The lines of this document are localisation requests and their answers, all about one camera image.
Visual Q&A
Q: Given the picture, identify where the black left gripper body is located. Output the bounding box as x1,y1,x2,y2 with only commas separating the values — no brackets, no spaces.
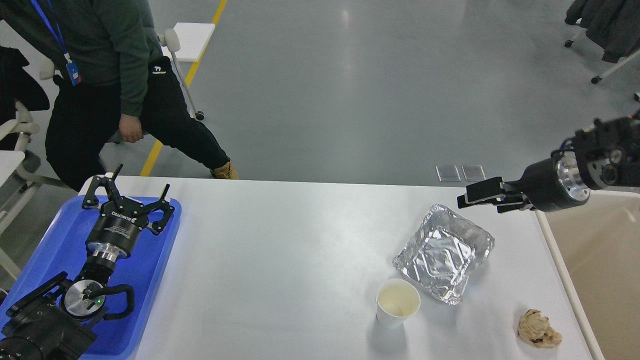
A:
85,198,163,261

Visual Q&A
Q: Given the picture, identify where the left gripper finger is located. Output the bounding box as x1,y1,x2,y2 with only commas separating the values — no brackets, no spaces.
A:
81,163,124,214
135,184,175,236

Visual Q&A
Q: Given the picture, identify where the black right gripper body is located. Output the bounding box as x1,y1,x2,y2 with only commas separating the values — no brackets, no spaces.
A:
506,153,591,212

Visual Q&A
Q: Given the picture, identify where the white paper cup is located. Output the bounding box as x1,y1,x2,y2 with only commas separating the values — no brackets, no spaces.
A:
375,278,422,330

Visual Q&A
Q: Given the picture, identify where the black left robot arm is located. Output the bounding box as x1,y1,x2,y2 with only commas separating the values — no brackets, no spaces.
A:
1,167,181,360

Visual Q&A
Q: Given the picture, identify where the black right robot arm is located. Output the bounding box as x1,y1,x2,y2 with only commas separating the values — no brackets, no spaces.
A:
457,112,640,214

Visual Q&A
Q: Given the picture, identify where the right floor socket plate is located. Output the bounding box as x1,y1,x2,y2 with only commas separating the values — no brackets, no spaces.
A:
461,164,487,182

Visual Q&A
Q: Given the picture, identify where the floor socket plate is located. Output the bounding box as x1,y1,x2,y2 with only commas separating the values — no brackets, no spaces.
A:
461,164,487,182
435,164,462,183

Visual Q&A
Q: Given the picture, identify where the left floor socket plate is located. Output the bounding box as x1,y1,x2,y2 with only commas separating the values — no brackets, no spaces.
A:
435,164,462,183

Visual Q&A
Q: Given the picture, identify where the blue plastic tray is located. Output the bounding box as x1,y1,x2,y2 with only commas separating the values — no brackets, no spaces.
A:
1,196,182,360

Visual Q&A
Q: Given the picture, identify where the beige plastic bin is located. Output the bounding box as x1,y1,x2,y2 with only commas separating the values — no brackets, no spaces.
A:
536,190,640,360

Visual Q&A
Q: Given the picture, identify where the aluminium foil tray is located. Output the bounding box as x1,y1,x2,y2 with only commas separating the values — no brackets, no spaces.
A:
391,203,495,306

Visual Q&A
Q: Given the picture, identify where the crumpled brown paper ball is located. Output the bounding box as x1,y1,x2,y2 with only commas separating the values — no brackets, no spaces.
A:
517,309,563,349

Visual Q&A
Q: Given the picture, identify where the seated person green sweater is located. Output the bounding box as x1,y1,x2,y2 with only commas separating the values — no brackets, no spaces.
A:
1,0,239,191

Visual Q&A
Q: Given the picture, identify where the white chair at left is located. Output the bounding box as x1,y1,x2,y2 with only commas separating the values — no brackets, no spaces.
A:
0,47,76,281

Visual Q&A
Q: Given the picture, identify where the white board on floor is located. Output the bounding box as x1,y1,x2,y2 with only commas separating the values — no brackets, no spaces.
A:
157,22,216,63

